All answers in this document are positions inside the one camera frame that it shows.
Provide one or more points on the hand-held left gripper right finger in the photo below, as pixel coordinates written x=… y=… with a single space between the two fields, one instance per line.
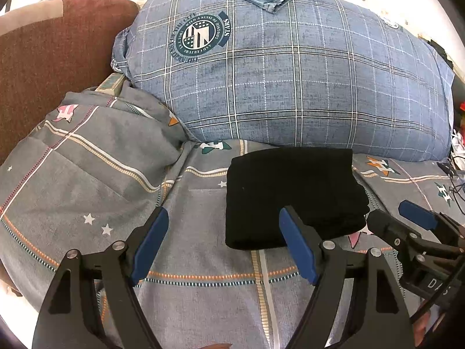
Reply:
x=298 y=251

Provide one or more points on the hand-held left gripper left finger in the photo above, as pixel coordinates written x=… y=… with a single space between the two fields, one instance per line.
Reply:
x=150 y=245

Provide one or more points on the blue plaid pillow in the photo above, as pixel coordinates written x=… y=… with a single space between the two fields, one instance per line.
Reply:
x=290 y=80

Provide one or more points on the brown cushion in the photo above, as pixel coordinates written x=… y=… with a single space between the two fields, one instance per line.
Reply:
x=54 y=61

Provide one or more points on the white red clutter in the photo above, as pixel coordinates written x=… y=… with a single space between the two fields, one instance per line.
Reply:
x=458 y=141

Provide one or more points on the grey plaid bed sheet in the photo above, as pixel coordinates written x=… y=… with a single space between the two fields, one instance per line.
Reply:
x=203 y=298

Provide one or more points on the black pants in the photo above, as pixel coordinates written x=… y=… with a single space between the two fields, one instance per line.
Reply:
x=290 y=189

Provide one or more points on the grey plaid folded quilt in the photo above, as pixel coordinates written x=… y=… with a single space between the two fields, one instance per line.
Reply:
x=90 y=160

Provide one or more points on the small cardboard box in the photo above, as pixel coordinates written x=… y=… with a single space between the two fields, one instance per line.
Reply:
x=110 y=83

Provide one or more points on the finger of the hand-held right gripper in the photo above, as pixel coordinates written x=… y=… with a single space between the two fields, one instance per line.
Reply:
x=388 y=229
x=417 y=214

